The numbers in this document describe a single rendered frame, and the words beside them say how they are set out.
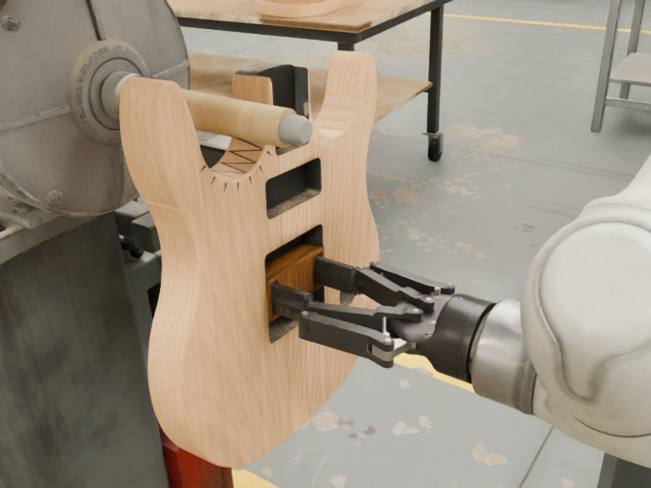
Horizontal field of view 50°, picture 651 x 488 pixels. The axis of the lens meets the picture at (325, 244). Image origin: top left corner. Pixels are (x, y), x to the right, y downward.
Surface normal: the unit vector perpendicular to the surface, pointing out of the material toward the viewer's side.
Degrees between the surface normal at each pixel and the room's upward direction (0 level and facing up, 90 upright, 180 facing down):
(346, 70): 65
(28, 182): 104
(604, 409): 123
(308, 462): 0
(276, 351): 88
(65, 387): 90
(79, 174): 96
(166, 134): 88
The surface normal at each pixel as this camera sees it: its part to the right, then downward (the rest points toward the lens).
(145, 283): 0.83, 0.24
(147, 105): -0.54, 0.11
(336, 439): -0.04, -0.88
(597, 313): -0.50, -0.40
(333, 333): -0.47, 0.36
